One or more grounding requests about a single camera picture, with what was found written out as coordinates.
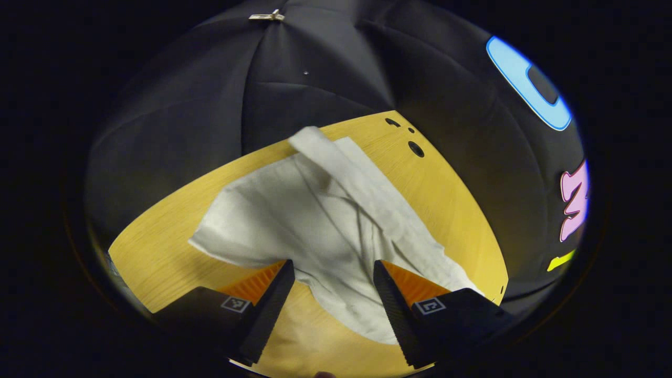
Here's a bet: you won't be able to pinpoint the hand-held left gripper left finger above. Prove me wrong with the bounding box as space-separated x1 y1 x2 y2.
152 259 296 367

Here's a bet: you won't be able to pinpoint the black backdrop cloth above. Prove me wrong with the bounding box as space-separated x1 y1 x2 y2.
84 0 591 316

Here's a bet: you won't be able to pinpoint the white jeans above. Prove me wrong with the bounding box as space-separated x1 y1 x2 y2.
188 126 486 345

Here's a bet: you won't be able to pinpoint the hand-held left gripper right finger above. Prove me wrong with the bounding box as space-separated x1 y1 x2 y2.
373 259 518 370

